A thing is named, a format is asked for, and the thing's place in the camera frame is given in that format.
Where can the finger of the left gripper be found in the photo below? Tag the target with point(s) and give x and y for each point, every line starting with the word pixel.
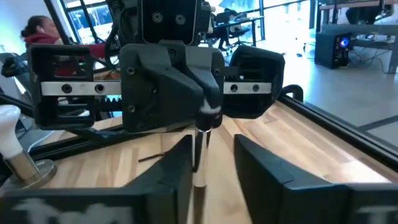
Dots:
pixel 213 77
pixel 155 93

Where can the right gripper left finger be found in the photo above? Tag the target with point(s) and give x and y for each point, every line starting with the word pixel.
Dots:
pixel 140 202

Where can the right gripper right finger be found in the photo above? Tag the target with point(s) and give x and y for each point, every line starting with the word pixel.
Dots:
pixel 295 202

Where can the white mushroom lamp metal base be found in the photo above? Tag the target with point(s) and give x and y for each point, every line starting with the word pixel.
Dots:
pixel 9 130

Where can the person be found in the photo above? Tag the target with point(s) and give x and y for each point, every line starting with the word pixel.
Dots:
pixel 38 29
pixel 228 18

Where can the dark office desk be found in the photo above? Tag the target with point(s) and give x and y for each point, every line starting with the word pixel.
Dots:
pixel 248 20

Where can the black computer tower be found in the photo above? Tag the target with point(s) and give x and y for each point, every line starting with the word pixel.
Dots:
pixel 329 51

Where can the grey workbench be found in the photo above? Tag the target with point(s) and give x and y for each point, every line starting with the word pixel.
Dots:
pixel 373 29

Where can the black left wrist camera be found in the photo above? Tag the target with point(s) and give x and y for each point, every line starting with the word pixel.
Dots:
pixel 169 18

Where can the black frame clamp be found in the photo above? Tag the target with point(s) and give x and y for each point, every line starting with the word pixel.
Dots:
pixel 295 88

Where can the black aluminium table frame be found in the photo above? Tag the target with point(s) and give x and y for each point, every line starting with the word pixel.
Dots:
pixel 342 126

